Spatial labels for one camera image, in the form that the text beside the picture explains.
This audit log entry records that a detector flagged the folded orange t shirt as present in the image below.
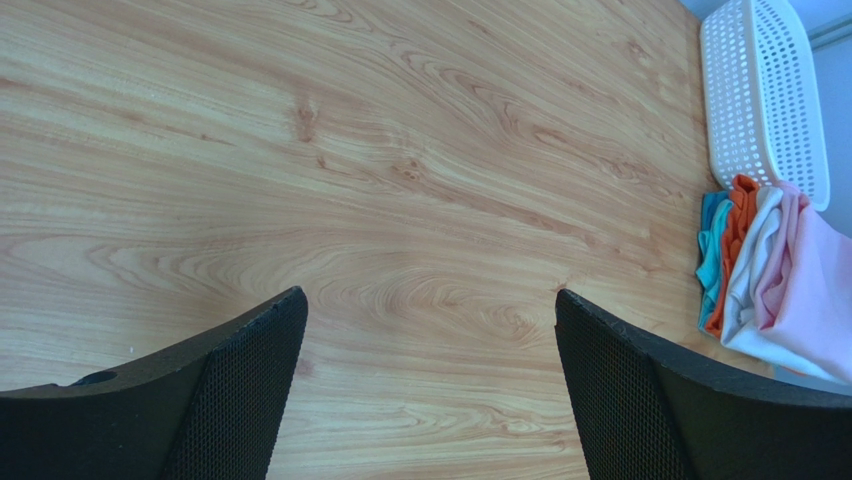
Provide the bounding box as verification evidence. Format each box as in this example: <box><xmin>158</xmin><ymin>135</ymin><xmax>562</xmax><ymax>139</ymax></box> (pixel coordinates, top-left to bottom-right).
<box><xmin>702</xmin><ymin>174</ymin><xmax>760</xmax><ymax>339</ymax></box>

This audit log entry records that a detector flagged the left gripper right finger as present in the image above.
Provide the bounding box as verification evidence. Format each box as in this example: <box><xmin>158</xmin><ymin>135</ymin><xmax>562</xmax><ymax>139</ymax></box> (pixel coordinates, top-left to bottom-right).
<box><xmin>555</xmin><ymin>289</ymin><xmax>851</xmax><ymax>479</ymax></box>

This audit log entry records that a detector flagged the white perforated plastic basket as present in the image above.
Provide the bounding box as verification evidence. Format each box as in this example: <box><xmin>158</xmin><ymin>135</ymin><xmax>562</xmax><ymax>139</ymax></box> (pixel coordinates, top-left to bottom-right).
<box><xmin>700</xmin><ymin>0</ymin><xmax>831</xmax><ymax>211</ymax></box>

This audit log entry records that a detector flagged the pink t shirt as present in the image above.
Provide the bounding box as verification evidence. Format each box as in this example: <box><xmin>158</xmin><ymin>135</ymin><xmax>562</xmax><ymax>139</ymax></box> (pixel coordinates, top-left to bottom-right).
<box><xmin>754</xmin><ymin>181</ymin><xmax>851</xmax><ymax>385</ymax></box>

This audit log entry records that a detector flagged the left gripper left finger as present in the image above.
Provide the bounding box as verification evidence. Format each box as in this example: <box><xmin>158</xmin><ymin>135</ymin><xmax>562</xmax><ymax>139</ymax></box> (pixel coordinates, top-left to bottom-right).
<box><xmin>1</xmin><ymin>287</ymin><xmax>308</xmax><ymax>479</ymax></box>

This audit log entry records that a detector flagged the folded white t shirt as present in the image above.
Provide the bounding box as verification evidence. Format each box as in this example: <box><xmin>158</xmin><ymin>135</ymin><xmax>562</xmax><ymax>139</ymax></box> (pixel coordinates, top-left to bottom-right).
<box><xmin>720</xmin><ymin>186</ymin><xmax>847</xmax><ymax>382</ymax></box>

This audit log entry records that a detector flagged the folded teal t shirt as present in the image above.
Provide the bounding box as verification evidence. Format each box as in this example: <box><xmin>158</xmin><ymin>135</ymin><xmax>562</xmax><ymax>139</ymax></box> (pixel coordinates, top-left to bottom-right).
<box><xmin>695</xmin><ymin>191</ymin><xmax>733</xmax><ymax>330</ymax></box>

